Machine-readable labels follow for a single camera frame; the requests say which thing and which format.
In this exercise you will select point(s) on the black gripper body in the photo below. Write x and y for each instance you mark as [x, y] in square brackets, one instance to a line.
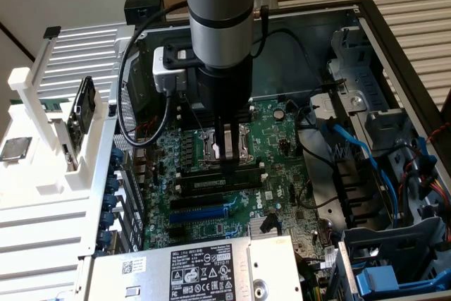
[225, 93]

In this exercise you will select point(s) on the green RAM stick white label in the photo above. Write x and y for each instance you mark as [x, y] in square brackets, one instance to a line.
[208, 184]

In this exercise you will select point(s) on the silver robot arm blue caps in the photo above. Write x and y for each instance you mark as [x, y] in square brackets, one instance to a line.
[218, 15]

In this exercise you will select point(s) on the metal CPU socket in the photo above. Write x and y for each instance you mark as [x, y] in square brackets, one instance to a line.
[208, 146]

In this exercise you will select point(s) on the thin metal locking lever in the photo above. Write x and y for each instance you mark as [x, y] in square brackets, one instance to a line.
[193, 115]

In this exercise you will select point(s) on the green motherboard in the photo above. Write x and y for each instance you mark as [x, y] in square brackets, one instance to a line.
[275, 174]

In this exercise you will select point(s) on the long black expansion slot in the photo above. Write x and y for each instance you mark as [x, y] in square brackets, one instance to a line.
[197, 201]

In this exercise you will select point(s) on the round coin battery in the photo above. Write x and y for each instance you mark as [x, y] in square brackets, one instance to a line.
[279, 114]

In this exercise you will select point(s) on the silver finned heatsink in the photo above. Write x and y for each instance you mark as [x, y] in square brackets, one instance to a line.
[256, 227]

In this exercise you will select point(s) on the long blue expansion slot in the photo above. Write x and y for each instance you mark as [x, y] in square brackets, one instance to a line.
[197, 215]

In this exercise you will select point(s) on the short black expansion slot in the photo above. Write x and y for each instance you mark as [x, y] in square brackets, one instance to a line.
[177, 232]

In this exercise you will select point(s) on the blue slot clip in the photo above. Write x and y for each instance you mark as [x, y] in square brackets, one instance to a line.
[110, 200]
[105, 238]
[112, 183]
[117, 156]
[108, 219]

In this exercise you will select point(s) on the open grey PC case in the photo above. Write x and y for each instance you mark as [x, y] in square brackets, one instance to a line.
[303, 15]

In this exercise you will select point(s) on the black plastic card guide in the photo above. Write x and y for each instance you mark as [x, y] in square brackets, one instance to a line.
[356, 188]

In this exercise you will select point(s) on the black hard disk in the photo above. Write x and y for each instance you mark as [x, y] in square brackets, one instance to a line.
[86, 103]

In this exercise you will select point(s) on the white plastic parts rack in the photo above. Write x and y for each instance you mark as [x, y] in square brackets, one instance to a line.
[84, 177]

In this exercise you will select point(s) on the light grey metal disk bay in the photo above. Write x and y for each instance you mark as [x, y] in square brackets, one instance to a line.
[366, 79]

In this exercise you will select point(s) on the silver power supply unit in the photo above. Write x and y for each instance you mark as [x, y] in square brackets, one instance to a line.
[141, 280]

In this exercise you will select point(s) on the dark grey disk bay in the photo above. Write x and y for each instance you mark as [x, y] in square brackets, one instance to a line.
[387, 241]

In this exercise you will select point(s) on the blue plastic latch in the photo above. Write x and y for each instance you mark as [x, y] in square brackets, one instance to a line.
[377, 280]

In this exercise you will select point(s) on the silver CPU chip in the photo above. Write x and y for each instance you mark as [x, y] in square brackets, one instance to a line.
[15, 148]

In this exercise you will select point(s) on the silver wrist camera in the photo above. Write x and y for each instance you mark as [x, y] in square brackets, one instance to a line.
[165, 75]

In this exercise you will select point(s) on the graphics card with metal bracket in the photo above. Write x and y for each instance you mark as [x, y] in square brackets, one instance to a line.
[70, 154]

